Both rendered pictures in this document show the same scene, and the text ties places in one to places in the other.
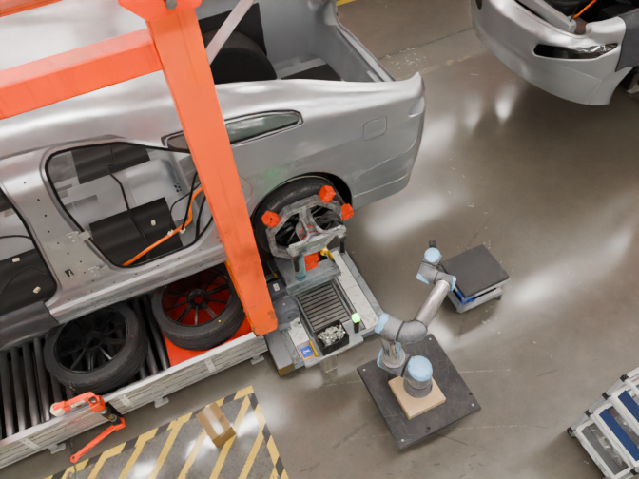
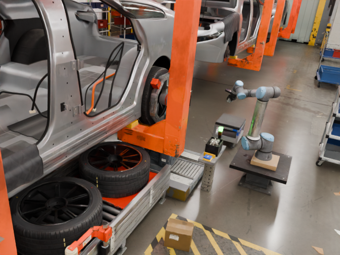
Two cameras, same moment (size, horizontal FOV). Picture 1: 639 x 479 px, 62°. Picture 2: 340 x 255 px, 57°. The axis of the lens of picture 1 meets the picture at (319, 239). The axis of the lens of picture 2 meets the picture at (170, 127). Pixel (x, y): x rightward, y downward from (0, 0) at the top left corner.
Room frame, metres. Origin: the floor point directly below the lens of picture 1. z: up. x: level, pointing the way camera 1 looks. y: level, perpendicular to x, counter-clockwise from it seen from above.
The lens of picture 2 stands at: (-0.02, 2.45, 2.02)
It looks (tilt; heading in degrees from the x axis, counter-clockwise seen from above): 25 degrees down; 313
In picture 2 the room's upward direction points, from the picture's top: 5 degrees clockwise
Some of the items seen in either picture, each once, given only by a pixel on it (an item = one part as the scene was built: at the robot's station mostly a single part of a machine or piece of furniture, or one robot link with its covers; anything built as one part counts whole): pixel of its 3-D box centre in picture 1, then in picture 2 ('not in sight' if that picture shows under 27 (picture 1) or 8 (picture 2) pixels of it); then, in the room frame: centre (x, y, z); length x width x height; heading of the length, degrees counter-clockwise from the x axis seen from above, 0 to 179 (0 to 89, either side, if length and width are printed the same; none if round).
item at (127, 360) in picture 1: (97, 345); (57, 213); (1.80, 1.64, 0.39); 0.66 x 0.66 x 0.24
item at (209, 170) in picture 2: (327, 359); (208, 172); (1.60, 0.03, 0.21); 0.10 x 0.10 x 0.42; 20
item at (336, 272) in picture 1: (303, 268); not in sight; (2.46, 0.15, 0.13); 0.50 x 0.36 x 0.10; 110
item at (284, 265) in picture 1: (301, 255); not in sight; (2.46, 0.15, 0.32); 0.40 x 0.30 x 0.28; 110
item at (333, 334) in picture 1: (331, 337); (214, 145); (1.62, -0.01, 0.51); 0.20 x 0.14 x 0.13; 113
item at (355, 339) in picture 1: (330, 343); (212, 153); (1.61, 0.00, 0.44); 0.43 x 0.17 x 0.03; 110
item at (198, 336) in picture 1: (200, 303); (115, 167); (2.06, 0.92, 0.39); 0.66 x 0.66 x 0.24
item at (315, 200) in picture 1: (305, 228); (164, 98); (2.30, 0.09, 0.85); 0.54 x 0.07 x 0.54; 110
